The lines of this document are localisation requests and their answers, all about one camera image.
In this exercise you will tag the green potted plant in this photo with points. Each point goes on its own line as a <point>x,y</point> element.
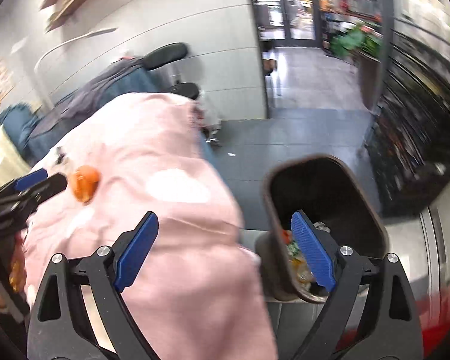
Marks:
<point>361,45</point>

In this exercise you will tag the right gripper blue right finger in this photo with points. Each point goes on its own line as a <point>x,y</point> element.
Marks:
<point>341,271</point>

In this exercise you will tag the white arc floor lamp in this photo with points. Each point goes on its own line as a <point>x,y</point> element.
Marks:
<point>68,50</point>

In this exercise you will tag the green drink carton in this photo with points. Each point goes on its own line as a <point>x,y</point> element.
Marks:
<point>293,250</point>

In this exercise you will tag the wooden seat chair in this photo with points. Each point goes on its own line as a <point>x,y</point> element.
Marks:
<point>270,64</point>

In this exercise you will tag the black round stool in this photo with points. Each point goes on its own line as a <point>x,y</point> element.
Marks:
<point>186,89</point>

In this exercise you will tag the brown plastic trash bin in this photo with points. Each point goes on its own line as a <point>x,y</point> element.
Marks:
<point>326,190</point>

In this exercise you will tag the blue massage bed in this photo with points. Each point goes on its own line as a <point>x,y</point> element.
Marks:
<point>33,135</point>

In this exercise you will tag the orange foam fruit net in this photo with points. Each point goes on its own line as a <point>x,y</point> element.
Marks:
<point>84,181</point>

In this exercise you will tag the person left hand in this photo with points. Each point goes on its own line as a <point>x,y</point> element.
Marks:
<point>12,276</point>

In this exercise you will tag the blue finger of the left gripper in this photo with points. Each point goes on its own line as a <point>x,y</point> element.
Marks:
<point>45,189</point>
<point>29,180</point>

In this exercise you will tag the black wire drawer cart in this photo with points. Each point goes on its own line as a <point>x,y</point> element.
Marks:
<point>409,138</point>

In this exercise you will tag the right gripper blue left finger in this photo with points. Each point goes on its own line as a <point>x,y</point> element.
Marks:
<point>59,325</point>

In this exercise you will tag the red cabinet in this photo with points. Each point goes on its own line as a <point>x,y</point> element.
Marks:
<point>427,329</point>

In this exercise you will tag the glass double door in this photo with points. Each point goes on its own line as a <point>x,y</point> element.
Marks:
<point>288,23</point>

